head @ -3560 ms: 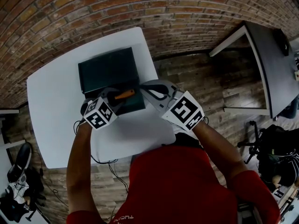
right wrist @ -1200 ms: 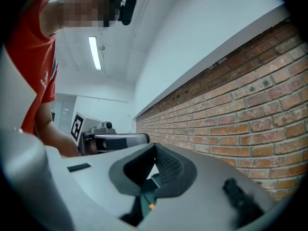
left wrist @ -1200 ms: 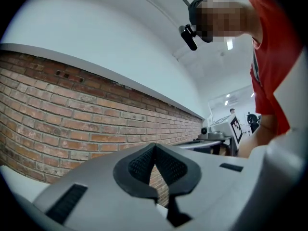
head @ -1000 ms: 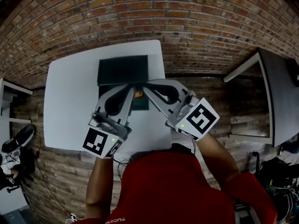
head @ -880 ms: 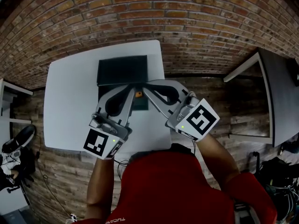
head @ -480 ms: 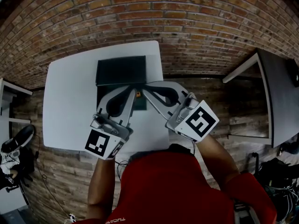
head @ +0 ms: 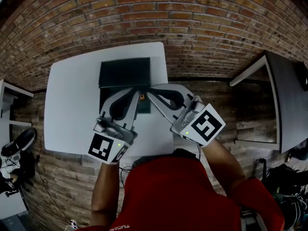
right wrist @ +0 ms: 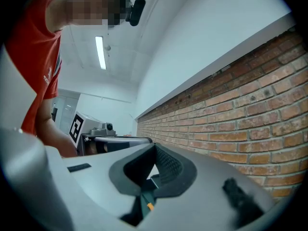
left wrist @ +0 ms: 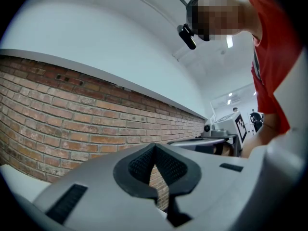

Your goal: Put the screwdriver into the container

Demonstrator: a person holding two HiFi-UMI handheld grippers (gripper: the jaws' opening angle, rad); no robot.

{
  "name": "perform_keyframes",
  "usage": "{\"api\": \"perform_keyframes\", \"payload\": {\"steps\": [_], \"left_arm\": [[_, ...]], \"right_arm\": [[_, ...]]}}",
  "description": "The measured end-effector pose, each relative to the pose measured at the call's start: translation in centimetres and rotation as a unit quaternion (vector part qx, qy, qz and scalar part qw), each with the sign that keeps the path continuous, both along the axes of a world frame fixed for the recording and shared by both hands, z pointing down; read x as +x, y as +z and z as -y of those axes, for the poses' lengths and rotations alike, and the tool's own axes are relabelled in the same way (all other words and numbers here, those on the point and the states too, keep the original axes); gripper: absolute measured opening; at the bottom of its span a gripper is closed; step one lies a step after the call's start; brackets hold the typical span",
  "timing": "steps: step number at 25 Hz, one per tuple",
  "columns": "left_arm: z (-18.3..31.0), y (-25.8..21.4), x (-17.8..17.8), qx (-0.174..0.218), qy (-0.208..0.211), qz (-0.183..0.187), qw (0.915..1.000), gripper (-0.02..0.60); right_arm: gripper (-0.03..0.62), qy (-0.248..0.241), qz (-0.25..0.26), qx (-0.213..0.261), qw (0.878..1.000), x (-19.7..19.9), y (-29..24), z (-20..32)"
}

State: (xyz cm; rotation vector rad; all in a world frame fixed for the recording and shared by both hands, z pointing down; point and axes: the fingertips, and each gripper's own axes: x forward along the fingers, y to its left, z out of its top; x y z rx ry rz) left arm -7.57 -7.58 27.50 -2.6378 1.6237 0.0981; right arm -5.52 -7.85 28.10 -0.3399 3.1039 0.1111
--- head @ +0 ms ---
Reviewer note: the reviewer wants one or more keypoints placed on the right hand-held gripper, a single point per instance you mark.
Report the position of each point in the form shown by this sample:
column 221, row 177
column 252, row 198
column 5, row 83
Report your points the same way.
column 204, row 126

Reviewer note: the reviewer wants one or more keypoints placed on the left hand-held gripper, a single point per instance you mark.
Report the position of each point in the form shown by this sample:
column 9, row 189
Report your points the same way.
column 101, row 148

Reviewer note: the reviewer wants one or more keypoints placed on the black box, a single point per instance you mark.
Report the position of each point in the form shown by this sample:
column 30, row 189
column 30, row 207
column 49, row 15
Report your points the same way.
column 125, row 73

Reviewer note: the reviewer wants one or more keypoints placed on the person's right forearm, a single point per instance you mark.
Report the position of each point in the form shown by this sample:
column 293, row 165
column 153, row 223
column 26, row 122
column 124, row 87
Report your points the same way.
column 223, row 167

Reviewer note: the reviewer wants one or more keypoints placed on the person's left forearm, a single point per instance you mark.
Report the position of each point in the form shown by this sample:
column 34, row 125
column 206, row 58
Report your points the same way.
column 104, row 196

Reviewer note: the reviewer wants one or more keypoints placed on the white table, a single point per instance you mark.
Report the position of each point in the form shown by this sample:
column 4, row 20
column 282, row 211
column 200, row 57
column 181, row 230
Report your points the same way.
column 72, row 100

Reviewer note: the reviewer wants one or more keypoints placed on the person's red shirt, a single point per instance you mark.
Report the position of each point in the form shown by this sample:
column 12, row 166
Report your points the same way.
column 173, row 196

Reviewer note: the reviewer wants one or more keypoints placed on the black office chair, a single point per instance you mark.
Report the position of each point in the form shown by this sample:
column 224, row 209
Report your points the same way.
column 20, row 142

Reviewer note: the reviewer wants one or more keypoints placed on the white desk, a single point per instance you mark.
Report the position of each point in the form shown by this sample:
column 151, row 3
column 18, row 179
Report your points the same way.
column 16, row 89

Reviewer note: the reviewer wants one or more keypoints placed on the black tripod stand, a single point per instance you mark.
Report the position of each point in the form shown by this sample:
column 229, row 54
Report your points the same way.
column 262, row 170

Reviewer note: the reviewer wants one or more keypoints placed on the grey desk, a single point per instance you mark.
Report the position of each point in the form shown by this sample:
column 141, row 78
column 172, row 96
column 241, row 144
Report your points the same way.
column 288, row 109

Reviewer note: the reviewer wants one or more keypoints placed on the dark pile of belongings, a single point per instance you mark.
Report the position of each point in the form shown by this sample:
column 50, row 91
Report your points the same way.
column 16, row 174

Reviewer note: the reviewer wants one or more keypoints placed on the white power strip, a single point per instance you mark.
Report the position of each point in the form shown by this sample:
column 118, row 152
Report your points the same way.
column 73, row 223

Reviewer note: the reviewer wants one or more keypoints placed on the black desk device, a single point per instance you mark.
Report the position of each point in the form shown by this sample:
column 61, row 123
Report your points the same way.
column 303, row 76

